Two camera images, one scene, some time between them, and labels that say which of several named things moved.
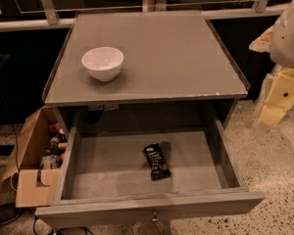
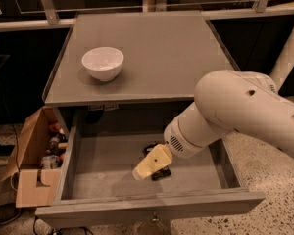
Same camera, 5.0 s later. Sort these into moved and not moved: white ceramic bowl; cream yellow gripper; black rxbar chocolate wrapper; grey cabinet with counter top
Moved: cream yellow gripper
Not moved: grey cabinet with counter top; white ceramic bowl; black rxbar chocolate wrapper
